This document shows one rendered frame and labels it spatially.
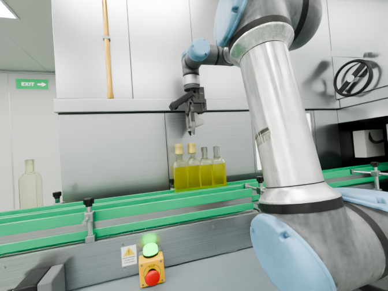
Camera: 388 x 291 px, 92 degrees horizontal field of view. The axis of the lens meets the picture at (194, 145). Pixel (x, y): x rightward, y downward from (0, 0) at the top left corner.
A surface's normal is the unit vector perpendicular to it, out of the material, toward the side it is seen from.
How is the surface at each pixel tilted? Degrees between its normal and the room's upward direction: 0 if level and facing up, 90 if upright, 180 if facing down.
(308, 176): 79
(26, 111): 90
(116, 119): 90
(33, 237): 90
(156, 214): 90
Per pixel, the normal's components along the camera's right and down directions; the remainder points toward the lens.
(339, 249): 0.18, -0.26
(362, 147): -0.96, 0.07
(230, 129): 0.27, -0.04
